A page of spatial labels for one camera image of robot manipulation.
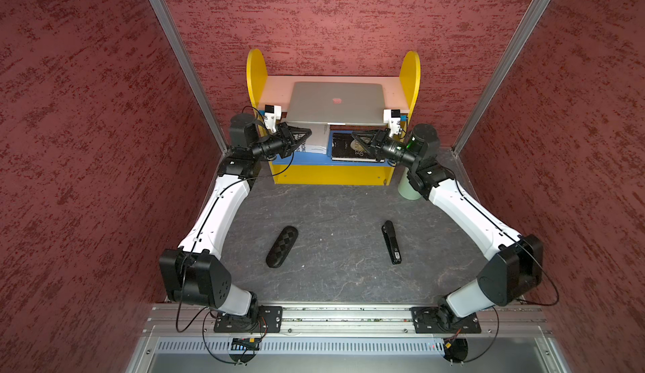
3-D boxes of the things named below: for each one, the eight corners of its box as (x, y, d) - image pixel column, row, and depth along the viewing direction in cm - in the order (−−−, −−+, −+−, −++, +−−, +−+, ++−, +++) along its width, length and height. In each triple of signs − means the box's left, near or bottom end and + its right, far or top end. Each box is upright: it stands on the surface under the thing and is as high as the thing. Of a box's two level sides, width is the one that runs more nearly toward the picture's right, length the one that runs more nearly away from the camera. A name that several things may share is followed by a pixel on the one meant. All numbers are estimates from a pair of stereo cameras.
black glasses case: (265, 264, 87) (263, 261, 84) (287, 228, 96) (286, 224, 93) (278, 271, 85) (277, 267, 83) (299, 233, 94) (298, 229, 92)
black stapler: (391, 264, 87) (394, 259, 83) (381, 227, 96) (383, 221, 92) (400, 263, 87) (404, 258, 84) (389, 226, 97) (392, 220, 93)
